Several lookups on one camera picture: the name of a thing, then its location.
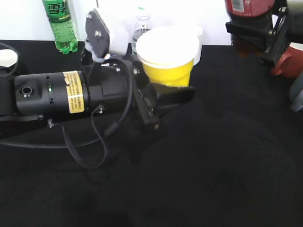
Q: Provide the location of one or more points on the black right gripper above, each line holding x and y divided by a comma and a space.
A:
254, 35

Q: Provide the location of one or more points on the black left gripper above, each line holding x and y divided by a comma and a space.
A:
113, 86

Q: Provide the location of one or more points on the red-brown mug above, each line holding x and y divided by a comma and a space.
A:
290, 65

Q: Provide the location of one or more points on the white mug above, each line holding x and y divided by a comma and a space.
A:
199, 32

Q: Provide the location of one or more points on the green sprite bottle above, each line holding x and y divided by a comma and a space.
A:
59, 17

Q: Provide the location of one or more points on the grey-blue mug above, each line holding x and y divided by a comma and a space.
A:
296, 94

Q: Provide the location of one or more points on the clear water bottle green label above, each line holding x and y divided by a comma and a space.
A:
142, 25

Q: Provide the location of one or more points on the yellow paper cup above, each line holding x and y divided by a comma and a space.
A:
167, 54

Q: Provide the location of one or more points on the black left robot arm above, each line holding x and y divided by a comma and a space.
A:
59, 96

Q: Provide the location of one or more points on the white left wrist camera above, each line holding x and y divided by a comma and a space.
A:
105, 35

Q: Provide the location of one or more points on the black cup white inside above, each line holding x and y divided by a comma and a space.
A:
11, 62

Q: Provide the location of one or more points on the cola bottle red label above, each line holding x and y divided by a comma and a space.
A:
249, 8

